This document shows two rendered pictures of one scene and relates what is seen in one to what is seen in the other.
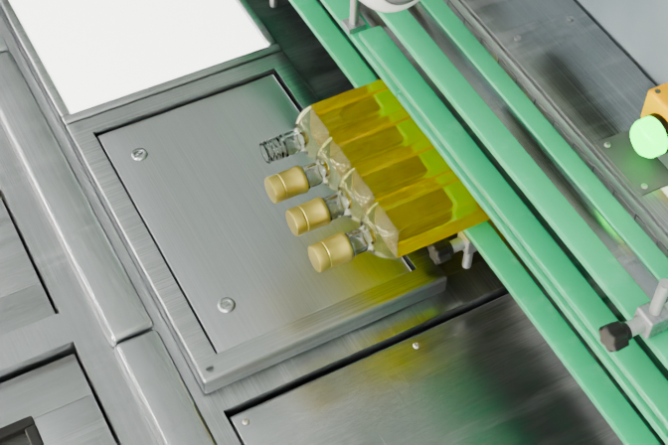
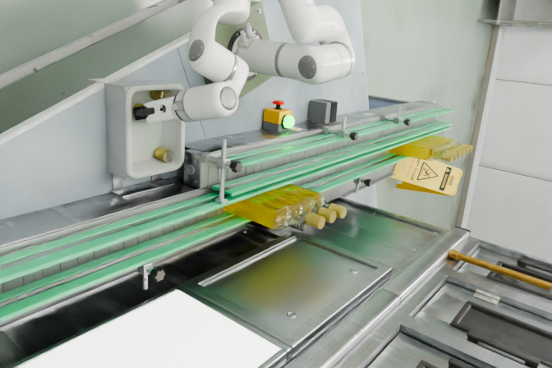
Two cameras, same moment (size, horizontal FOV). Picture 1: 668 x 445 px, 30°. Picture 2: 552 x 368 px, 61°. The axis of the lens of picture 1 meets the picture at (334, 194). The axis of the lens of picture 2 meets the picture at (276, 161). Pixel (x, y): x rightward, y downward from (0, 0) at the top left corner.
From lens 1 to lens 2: 2.02 m
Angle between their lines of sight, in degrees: 92
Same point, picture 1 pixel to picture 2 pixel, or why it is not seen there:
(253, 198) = (290, 276)
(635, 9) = (239, 114)
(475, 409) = (333, 232)
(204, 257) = (335, 281)
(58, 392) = (431, 319)
